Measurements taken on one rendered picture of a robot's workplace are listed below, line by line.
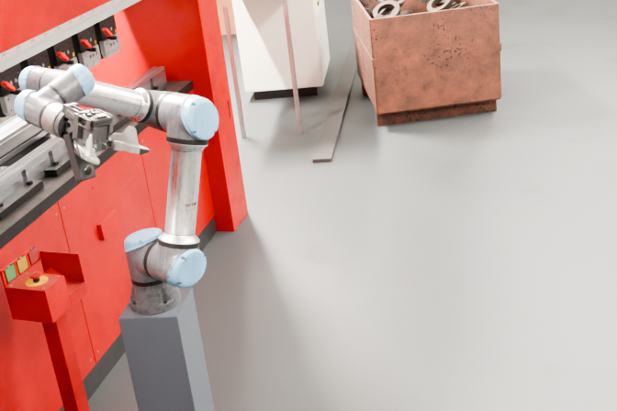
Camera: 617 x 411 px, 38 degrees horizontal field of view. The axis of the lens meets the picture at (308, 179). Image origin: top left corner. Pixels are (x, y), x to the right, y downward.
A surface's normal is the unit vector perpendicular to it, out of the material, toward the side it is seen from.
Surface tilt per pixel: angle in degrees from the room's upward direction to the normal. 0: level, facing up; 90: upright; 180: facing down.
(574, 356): 0
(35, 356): 90
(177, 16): 90
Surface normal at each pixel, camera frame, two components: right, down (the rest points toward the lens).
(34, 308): -0.34, 0.39
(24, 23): 0.96, 0.00
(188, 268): 0.73, 0.30
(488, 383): -0.11, -0.92
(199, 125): 0.76, 0.04
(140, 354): -0.12, 0.39
